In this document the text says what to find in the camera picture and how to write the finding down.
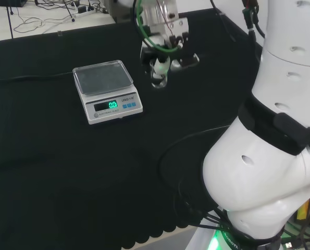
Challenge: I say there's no small clear glass beaker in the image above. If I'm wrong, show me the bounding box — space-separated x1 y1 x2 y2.
150 60 169 90

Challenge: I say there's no black and orange arm cable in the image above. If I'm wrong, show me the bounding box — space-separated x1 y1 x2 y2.
241 0 266 55

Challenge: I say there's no thin black power cable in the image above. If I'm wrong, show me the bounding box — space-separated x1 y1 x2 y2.
0 72 75 82

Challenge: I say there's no green cable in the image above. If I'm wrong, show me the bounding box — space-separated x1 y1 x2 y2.
132 0 179 54

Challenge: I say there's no white electronic balance steel pan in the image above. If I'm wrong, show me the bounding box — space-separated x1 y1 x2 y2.
72 59 144 126

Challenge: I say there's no black bench cloth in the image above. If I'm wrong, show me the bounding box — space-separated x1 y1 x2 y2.
0 8 265 250

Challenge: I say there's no black tripod leg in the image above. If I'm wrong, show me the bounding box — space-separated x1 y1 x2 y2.
5 0 15 40

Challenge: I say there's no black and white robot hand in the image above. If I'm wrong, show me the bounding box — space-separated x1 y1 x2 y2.
140 18 200 79

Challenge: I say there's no black equipment box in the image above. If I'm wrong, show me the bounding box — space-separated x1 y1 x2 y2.
0 0 28 8

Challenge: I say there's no white power strip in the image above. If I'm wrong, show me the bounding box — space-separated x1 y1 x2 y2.
75 4 96 18

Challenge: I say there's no long black looped cable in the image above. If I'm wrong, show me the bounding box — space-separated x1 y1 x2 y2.
158 124 232 217

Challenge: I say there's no yellow stop button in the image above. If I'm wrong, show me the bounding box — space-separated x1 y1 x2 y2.
296 192 310 222

